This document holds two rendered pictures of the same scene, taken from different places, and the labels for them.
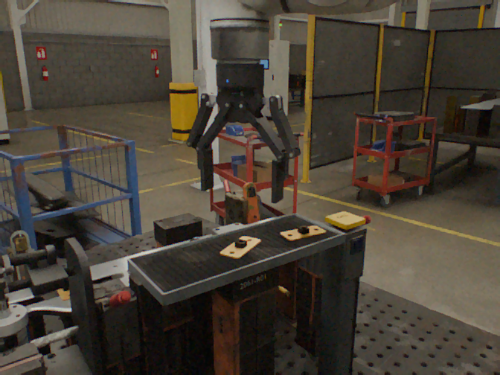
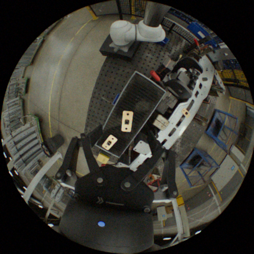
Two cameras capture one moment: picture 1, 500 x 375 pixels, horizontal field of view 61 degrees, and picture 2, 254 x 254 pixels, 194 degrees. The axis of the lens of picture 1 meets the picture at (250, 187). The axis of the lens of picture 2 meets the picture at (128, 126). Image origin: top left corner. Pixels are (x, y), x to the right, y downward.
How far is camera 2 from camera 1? 0.61 m
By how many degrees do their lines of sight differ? 56
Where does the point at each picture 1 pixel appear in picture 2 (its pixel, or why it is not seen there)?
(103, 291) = (172, 99)
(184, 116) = (179, 200)
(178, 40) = (184, 213)
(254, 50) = not seen: outside the picture
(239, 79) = (71, 215)
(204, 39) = (178, 216)
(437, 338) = not seen: hidden behind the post
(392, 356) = not seen: hidden behind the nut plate
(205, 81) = (176, 208)
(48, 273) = (184, 78)
